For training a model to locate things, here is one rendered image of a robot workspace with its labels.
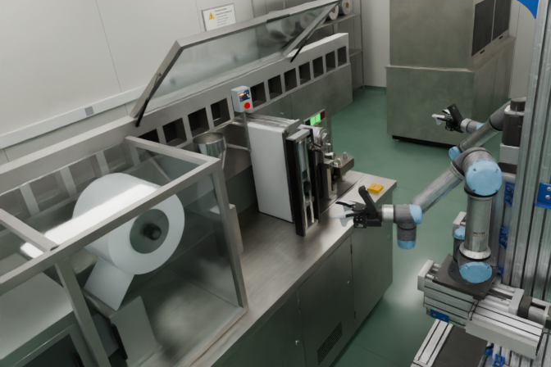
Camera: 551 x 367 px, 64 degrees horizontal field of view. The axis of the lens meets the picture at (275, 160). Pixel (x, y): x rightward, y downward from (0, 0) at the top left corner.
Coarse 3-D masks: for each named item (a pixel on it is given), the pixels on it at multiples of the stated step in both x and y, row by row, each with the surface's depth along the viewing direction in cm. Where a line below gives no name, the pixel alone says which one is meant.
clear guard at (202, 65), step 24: (288, 24) 211; (312, 24) 239; (192, 48) 164; (216, 48) 180; (240, 48) 200; (264, 48) 224; (288, 48) 255; (192, 72) 188; (216, 72) 210; (168, 96) 197
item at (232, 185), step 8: (248, 168) 253; (240, 176) 248; (248, 176) 254; (232, 184) 244; (240, 184) 250; (248, 184) 255; (232, 192) 245; (240, 192) 251; (248, 192) 257; (256, 192) 262; (232, 200) 247; (240, 200) 252; (248, 200) 258; (256, 200) 263; (240, 208) 254
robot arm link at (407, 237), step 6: (402, 228) 177; (414, 228) 177; (402, 234) 178; (408, 234) 177; (414, 234) 178; (402, 240) 180; (408, 240) 178; (414, 240) 179; (402, 246) 181; (408, 246) 180; (414, 246) 181
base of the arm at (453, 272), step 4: (452, 260) 198; (456, 260) 194; (452, 264) 197; (456, 264) 194; (448, 268) 201; (452, 268) 198; (456, 268) 194; (448, 272) 201; (452, 272) 197; (456, 272) 195; (452, 276) 197; (456, 276) 195; (460, 276) 193; (456, 280) 195; (460, 280) 194; (464, 280) 193
